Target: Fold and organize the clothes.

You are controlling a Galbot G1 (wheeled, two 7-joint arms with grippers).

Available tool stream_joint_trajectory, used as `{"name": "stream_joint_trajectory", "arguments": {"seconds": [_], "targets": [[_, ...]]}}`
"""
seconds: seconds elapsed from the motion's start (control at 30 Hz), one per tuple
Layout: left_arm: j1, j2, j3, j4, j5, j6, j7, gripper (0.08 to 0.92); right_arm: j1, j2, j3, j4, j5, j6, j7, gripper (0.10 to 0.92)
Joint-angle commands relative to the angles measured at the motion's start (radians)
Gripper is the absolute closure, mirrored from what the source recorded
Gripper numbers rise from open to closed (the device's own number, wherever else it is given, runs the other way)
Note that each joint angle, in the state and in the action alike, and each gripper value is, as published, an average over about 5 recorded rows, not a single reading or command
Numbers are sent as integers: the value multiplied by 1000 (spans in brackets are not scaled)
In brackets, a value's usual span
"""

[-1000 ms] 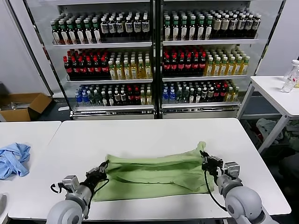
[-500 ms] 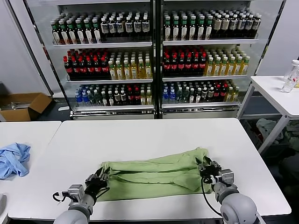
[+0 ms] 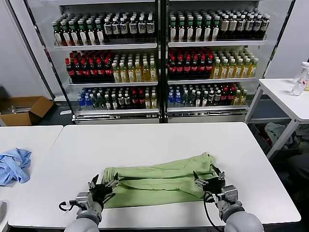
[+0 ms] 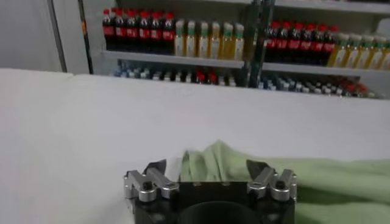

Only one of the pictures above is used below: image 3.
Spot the dull green crumpled garment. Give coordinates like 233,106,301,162
295,125,309,155

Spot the glass front beverage cooler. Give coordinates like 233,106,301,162
164,0,297,124
23,0,167,125

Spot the crumpled light blue shirt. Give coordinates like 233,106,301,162
0,147,33,186

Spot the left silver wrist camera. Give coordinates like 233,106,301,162
75,192,94,209

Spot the white side table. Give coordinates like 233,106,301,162
244,78,309,160

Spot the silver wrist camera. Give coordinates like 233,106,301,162
221,185,239,203
75,192,94,209

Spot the dark bottle tan label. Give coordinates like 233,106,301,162
229,14,239,39
220,14,230,39

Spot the bundle of metal rods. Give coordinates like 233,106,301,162
0,104,33,114

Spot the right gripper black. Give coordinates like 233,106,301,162
193,171,226,194

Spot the black camera cable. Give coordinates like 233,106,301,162
59,201,78,211

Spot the open cardboard box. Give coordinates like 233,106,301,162
0,96,55,126

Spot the light green polo shirt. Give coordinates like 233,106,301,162
102,152,218,209

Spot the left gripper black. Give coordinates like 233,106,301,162
87,172,119,206

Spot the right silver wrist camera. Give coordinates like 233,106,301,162
221,185,239,203

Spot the grey white crumpled garment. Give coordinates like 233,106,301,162
264,122,294,149

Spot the clear plastic bottle white cap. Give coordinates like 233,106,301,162
291,61,309,97

